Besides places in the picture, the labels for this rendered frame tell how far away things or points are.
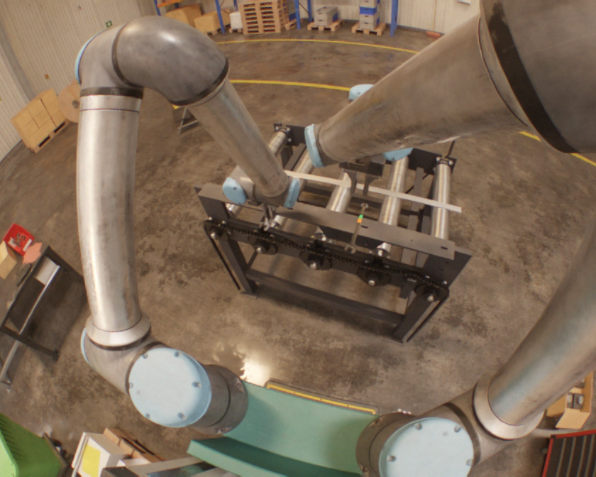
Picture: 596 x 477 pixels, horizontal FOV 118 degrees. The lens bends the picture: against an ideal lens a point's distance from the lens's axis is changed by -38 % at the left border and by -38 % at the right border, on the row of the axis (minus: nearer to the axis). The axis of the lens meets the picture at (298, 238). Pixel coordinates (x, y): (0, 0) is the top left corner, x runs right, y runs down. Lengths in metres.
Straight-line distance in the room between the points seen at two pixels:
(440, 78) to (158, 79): 0.35
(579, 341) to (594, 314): 0.04
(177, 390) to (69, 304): 2.93
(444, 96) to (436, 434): 0.46
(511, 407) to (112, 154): 0.72
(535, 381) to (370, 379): 1.78
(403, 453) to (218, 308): 2.07
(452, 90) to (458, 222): 2.79
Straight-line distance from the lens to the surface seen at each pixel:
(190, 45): 0.43
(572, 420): 2.72
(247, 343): 2.23
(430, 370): 2.24
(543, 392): 0.43
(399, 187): 1.74
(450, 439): 0.52
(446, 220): 1.66
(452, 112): 0.22
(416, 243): 1.17
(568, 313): 0.34
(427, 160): 2.08
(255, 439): 0.77
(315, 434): 0.75
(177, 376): 0.55
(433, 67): 0.22
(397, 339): 2.21
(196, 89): 0.44
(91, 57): 0.53
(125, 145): 0.50
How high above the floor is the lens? 2.08
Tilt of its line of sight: 54 degrees down
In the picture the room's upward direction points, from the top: 8 degrees counter-clockwise
